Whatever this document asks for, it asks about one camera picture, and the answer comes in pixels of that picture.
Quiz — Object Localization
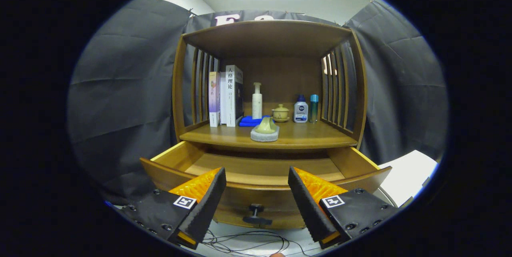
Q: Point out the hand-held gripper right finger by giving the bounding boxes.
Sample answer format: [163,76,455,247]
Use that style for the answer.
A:
[288,166,402,249]

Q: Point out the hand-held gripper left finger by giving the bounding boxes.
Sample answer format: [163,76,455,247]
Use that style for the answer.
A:
[120,167,227,249]

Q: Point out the wooden drawer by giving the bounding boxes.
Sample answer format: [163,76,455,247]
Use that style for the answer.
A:
[139,141,392,229]

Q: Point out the black drawer knob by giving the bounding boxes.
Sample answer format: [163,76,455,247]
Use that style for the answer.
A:
[242,203,273,226]

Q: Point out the green-handled scrub brush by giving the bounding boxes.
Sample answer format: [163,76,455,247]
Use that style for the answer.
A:
[250,116,280,142]

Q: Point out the wooden countertop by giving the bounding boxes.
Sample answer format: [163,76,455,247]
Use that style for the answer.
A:
[179,119,358,149]

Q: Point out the wooden cabinet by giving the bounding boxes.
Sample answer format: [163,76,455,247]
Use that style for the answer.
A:
[172,20,368,155]

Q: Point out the blue folded cloth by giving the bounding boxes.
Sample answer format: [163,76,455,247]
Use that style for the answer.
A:
[239,115,274,127]

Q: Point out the white bottle with blue cap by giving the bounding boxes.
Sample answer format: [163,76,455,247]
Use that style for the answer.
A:
[293,95,309,124]

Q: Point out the thick white and black book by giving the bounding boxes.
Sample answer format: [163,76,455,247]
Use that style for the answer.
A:
[225,64,244,127]

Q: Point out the yellow lidded teacup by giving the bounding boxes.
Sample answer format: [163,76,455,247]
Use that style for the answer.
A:
[272,104,290,123]

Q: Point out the teal bottle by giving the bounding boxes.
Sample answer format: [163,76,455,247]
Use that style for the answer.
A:
[310,94,319,124]

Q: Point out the thin white book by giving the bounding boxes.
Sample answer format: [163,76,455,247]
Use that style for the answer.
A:
[219,72,228,125]

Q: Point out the purple book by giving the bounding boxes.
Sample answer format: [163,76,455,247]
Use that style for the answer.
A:
[208,71,221,128]

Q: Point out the white pump bottle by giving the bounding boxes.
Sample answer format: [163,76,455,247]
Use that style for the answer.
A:
[252,82,263,120]

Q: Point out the black backdrop cloth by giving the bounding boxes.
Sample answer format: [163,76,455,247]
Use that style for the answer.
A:
[66,0,448,205]

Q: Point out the black floor cables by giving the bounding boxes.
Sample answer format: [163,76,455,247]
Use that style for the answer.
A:
[202,229,316,257]

